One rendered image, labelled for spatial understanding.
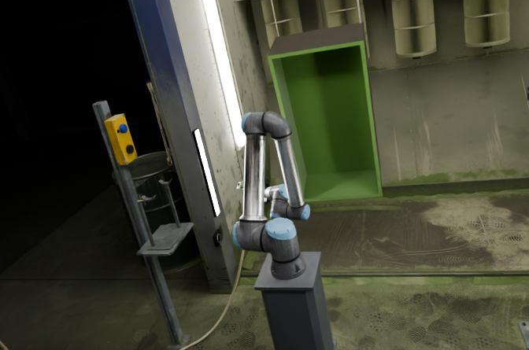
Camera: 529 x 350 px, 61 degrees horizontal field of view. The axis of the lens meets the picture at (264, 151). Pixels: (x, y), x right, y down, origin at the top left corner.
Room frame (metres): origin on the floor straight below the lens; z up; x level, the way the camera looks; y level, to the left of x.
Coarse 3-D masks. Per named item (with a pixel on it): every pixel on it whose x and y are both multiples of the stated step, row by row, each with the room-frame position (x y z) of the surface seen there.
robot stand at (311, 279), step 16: (304, 256) 2.08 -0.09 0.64; (320, 256) 2.07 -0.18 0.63; (304, 272) 1.94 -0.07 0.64; (256, 288) 1.90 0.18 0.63; (272, 288) 1.88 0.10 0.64; (288, 288) 1.85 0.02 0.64; (304, 288) 1.82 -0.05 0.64; (320, 288) 2.00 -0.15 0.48; (272, 304) 1.90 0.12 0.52; (288, 304) 1.87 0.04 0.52; (304, 304) 1.84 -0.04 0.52; (320, 304) 1.94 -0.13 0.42; (272, 320) 1.90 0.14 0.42; (288, 320) 1.88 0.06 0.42; (304, 320) 1.85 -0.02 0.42; (320, 320) 1.89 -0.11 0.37; (272, 336) 1.93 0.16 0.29; (288, 336) 1.88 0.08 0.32; (304, 336) 1.85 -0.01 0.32; (320, 336) 1.86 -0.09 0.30
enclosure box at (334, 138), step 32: (320, 32) 3.01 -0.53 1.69; (352, 32) 2.86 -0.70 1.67; (288, 64) 3.20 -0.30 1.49; (320, 64) 3.14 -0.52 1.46; (352, 64) 3.09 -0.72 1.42; (288, 96) 3.24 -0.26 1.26; (320, 96) 3.20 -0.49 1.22; (352, 96) 3.15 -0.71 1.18; (320, 128) 3.27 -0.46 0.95; (352, 128) 3.21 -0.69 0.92; (320, 160) 3.34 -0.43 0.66; (352, 160) 3.28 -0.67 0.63; (320, 192) 3.14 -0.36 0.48; (352, 192) 3.04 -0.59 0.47
